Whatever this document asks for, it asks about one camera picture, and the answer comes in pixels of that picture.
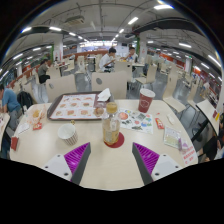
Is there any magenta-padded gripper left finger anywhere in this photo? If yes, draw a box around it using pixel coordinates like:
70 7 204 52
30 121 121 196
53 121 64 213
41 142 92 186

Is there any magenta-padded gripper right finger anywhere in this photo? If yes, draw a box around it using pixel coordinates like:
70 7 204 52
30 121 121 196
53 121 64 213
131 142 183 186

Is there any flat round red coaster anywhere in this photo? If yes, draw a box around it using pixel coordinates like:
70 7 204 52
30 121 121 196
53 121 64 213
103 131 125 149

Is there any small red sauce packet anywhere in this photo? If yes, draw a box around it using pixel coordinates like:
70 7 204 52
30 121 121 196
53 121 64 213
154 117 166 130

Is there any colourful printed flyer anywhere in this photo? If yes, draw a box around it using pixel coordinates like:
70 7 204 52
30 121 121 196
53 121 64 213
117 108 155 135

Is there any pink printed leaflet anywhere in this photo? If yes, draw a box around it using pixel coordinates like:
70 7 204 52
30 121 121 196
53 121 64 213
181 144 198 165

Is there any clear drink bottle yellow cap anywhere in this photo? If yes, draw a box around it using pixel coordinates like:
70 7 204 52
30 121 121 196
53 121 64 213
101 101 121 146

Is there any small white packet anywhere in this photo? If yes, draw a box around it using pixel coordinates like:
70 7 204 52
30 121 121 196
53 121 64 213
166 113 176 126

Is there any small red carton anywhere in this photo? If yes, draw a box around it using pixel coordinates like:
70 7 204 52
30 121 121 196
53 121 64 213
32 122 44 131

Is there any small round bun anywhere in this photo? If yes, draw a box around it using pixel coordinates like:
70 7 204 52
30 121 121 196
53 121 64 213
93 105 105 117

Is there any printed paper tray liner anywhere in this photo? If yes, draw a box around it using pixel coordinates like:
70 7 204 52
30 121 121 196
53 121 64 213
49 93 98 119

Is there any dark brown food tray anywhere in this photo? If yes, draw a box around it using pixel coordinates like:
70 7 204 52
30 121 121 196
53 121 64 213
46 91 115 121

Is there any red paper cup white lid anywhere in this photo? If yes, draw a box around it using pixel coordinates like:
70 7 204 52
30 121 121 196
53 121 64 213
137 87 156 114

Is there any crumpled clear food wrapper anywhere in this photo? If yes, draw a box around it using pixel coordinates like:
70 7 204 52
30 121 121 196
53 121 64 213
26 104 48 127

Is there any white folded paper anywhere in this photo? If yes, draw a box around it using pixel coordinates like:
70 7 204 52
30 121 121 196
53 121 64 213
16 122 31 135

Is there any person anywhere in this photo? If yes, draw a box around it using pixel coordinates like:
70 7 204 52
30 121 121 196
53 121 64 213
98 46 118 73
124 46 140 65
199 122 224 163
0 83 23 132
37 58 51 85

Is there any white crumpled napkin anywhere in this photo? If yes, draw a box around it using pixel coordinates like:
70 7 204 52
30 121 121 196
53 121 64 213
96 87 112 103

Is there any beige wooden chair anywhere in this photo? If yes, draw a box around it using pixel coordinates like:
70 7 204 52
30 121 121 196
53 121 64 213
90 70 129 100
45 74 78 103

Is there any group of beige chairs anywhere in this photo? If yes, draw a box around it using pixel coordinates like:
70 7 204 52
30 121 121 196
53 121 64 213
133 54 201 114

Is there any beige side table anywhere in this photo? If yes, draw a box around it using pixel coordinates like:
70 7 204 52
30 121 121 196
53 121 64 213
191 98 221 143

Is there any black backpack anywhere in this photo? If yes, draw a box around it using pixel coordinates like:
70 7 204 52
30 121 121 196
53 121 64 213
16 90 34 112

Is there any ceiling air conditioner unit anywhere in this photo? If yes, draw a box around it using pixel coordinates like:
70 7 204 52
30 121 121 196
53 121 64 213
63 15 86 27

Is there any group of ceiling lights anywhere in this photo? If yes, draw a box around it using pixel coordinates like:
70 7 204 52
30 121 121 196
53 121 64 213
0 3 224 83

